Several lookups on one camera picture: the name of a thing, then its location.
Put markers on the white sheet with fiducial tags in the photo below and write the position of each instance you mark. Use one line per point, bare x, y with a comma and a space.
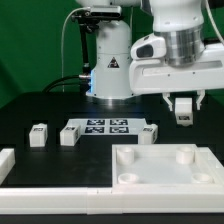
108, 126

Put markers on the white U-shaped obstacle fence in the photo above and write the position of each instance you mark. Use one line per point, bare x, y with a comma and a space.
119, 199

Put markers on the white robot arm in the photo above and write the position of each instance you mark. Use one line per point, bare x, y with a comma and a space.
173, 58

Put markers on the black camera on pole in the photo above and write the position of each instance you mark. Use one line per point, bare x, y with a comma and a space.
88, 20

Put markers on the green backdrop curtain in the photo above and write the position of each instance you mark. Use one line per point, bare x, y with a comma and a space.
37, 45

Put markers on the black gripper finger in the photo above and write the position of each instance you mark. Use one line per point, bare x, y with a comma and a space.
200, 97
167, 99

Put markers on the white square tabletop panel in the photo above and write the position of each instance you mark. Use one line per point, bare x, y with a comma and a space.
165, 164

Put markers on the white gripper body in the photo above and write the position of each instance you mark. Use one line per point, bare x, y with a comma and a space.
150, 74

